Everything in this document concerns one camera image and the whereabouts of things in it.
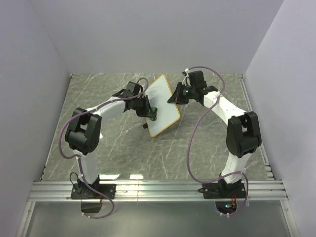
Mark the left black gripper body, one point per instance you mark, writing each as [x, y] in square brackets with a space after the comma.
[140, 106]

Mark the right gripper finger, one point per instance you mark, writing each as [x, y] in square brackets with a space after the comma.
[178, 91]
[173, 100]

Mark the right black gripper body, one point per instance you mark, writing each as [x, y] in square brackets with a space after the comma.
[186, 94]

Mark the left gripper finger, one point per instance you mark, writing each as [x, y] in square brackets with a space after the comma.
[145, 102]
[148, 112]

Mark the green whiteboard eraser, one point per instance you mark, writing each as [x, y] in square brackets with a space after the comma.
[153, 114]

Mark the yellow framed whiteboard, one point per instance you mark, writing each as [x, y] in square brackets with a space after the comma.
[167, 114]

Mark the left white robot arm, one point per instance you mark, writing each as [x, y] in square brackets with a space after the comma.
[82, 131]

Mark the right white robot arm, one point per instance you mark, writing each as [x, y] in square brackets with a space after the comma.
[233, 116]

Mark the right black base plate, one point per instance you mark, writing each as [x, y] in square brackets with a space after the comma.
[222, 190]

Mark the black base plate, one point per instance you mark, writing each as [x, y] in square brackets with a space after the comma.
[81, 191]
[222, 190]

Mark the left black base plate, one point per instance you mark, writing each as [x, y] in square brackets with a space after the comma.
[81, 191]

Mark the side aluminium rail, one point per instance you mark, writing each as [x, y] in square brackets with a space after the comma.
[258, 160]

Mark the aluminium mounting rail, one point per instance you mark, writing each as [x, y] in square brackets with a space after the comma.
[156, 191]

